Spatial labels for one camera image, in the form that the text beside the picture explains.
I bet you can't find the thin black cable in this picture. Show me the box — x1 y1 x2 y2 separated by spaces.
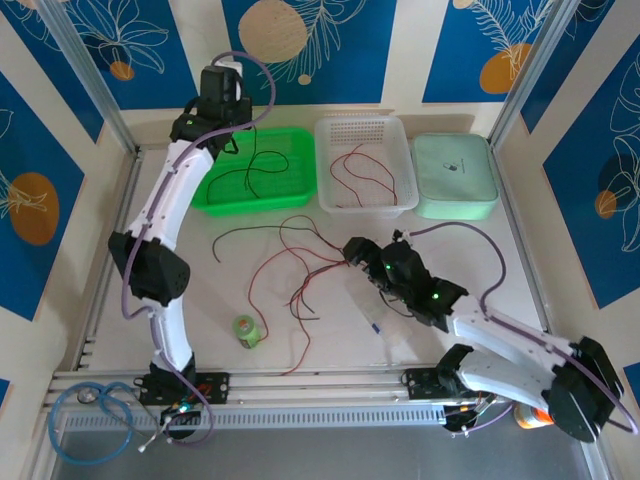
212 225 346 264
205 124 291 201
283 259 349 321

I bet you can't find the thin red cable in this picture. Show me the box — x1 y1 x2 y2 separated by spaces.
278 214 347 261
280 259 349 376
329 143 399 209
248 249 349 344

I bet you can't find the clear syringe packet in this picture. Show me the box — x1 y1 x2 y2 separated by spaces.
344 279 416 351

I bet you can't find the green plastic basket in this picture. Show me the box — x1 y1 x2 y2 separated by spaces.
192 127 320 219

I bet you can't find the mint green zip case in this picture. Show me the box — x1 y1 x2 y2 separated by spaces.
410 132 500 222

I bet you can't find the white plastic basket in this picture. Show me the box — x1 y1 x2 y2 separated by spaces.
313 115 420 220

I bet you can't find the small green bottle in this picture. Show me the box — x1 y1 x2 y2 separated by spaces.
232 313 263 351

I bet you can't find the orange capped bottle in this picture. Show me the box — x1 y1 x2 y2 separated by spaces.
516 404 554 430

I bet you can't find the blue stethoscope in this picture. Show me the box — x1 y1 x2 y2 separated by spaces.
48 380 176 464

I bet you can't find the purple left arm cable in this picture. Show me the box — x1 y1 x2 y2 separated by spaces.
122 50 277 448

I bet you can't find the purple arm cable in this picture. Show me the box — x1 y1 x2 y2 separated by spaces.
122 50 277 448
407 221 640 436

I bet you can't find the blue floral wall poster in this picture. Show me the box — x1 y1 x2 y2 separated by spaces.
59 0 204 111
0 69 86 322
221 0 399 107
422 0 556 105
542 47 640 311

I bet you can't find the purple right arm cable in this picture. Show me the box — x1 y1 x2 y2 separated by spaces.
407 221 640 436

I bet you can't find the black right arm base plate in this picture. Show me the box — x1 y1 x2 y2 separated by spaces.
402 367 501 401

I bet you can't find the aluminum front rail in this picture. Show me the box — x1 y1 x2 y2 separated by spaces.
42 363 596 409

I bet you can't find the aluminum side rail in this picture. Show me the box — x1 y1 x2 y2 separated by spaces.
489 142 566 364
74 147 146 372

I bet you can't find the aluminum frame post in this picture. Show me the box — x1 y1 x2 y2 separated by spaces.
487 0 571 147
35 0 140 157

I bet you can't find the grey slotted cable duct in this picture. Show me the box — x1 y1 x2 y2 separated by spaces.
58 405 447 432

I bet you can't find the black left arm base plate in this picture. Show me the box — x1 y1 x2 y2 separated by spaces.
133 372 231 405

